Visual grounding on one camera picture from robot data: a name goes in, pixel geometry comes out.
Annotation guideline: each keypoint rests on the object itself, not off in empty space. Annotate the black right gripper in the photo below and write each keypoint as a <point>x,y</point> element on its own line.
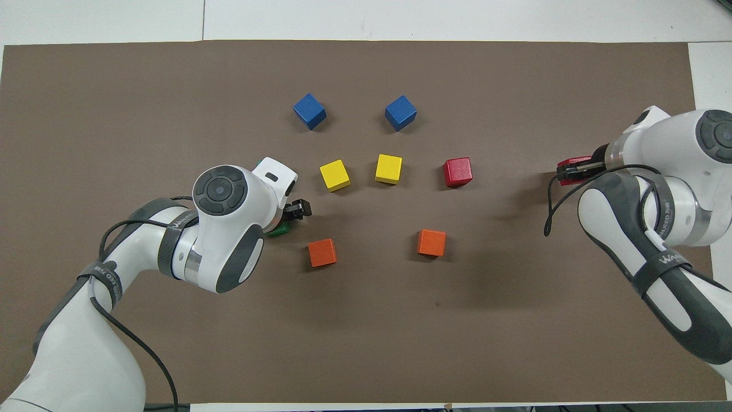
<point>601,155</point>

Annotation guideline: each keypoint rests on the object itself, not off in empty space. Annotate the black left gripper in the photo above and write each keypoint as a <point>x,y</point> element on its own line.
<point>287,214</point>

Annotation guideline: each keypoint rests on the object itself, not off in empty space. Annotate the red wooden cube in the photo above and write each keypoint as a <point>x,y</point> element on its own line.
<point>457,172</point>
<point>572,178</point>

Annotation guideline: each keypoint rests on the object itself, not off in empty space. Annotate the green wooden cube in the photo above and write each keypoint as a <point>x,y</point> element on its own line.
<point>279,231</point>

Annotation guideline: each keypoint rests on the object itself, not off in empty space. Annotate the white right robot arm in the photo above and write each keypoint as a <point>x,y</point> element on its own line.
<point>663,149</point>

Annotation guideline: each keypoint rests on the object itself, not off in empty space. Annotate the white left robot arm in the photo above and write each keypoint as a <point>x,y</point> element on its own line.
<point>223,229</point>

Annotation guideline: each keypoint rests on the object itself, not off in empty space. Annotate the yellow wooden cube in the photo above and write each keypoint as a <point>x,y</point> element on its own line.
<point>389,169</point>
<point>334,174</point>

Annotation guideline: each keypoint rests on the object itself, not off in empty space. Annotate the orange wooden cube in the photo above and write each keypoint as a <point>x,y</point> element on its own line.
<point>322,252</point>
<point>432,242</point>

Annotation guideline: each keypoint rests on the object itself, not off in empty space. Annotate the blue wooden cube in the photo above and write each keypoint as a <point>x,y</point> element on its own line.
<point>309,111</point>
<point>400,113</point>

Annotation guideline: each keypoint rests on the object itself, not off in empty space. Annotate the brown table mat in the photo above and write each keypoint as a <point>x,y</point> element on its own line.
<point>372,320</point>

